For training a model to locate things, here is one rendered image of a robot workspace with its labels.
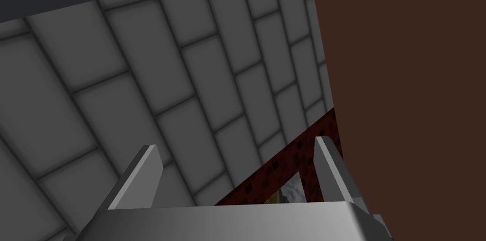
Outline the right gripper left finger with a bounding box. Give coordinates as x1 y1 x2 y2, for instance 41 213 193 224
98 144 164 211

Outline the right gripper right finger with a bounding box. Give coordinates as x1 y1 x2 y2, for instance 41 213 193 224
313 136 372 216

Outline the red framed picture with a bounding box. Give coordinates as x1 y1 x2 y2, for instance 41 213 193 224
214 107 344 206

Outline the dark brown flat panel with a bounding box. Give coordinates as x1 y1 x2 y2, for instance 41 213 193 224
309 0 486 241

